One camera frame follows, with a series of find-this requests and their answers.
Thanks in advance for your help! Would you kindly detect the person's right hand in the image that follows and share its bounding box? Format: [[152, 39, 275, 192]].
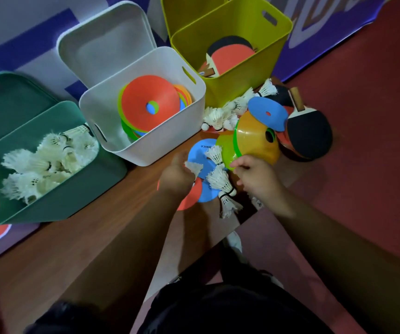
[[229, 154, 286, 209]]

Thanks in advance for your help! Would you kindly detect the person's left hand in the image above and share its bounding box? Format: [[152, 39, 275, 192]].
[[158, 151, 204, 206]]

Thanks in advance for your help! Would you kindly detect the white feather shuttlecock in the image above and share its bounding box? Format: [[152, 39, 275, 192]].
[[223, 114, 240, 132], [205, 145, 226, 168], [218, 192, 244, 220], [201, 107, 226, 132], [223, 87, 256, 116], [206, 166, 237, 198], [258, 79, 278, 98], [185, 161, 204, 179]]

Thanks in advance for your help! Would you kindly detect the person's left forearm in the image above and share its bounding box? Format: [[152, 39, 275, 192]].
[[59, 191, 200, 332]]

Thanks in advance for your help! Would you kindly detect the person's right forearm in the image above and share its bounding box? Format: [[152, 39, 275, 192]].
[[273, 195, 400, 334]]

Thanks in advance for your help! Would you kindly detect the white storage bin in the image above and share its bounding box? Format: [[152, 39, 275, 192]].
[[79, 47, 207, 167]]

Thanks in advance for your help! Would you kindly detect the yellow-green disc cone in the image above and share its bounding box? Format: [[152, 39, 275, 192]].
[[216, 134, 239, 171]]

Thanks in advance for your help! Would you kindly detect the red disc cone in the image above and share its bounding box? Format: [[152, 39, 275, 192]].
[[157, 177, 203, 211]]

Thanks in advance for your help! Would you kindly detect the yellow-orange disc cone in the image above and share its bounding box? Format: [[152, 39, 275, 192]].
[[233, 111, 281, 166]]

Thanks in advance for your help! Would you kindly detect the green disc cone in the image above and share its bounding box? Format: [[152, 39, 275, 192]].
[[117, 85, 141, 142]]

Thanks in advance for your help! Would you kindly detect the person's white shoe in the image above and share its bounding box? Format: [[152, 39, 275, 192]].
[[225, 231, 243, 255]]

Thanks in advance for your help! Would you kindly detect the orange disc cone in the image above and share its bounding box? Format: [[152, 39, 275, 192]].
[[173, 84, 193, 107], [121, 75, 181, 133]]

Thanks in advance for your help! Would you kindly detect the black table tennis paddle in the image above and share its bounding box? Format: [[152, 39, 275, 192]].
[[271, 85, 294, 108], [207, 35, 254, 57], [286, 87, 333, 161]]

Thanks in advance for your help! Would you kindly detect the yellow storage bin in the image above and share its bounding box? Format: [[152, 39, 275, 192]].
[[170, 0, 294, 108]]

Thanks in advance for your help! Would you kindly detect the green storage bin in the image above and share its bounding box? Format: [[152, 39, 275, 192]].
[[0, 101, 128, 226]]

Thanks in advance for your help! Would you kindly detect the person's black clothing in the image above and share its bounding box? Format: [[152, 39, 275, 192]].
[[24, 240, 333, 334]]

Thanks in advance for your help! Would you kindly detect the pile of white shuttlecocks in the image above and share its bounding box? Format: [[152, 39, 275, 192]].
[[0, 124, 100, 205]]

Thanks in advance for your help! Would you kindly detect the white bin lid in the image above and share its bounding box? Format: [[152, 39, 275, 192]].
[[57, 0, 159, 90]]

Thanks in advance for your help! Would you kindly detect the green bin lid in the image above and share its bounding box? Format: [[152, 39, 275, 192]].
[[0, 71, 60, 149]]

